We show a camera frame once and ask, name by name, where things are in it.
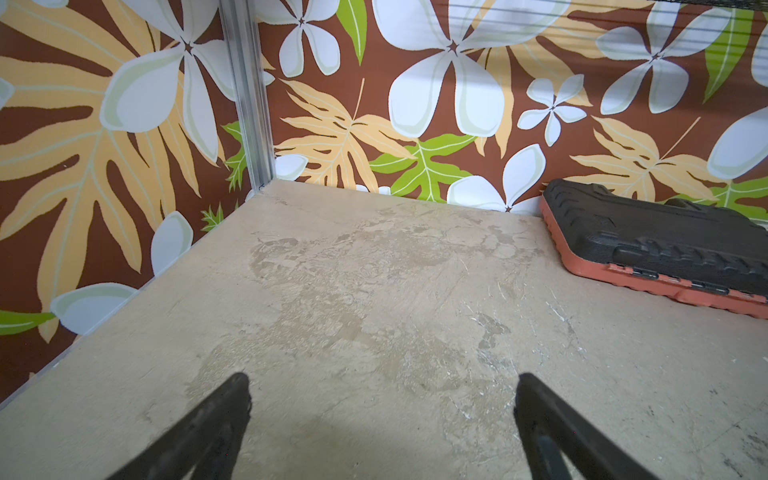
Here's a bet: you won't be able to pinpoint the black tool case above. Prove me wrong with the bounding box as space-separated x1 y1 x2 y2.
540 179 767 319

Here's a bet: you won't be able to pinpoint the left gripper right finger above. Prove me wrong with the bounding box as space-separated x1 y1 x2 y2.
514 373 656 479

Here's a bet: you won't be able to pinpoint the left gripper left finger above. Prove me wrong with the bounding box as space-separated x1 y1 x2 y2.
110 372 252 479

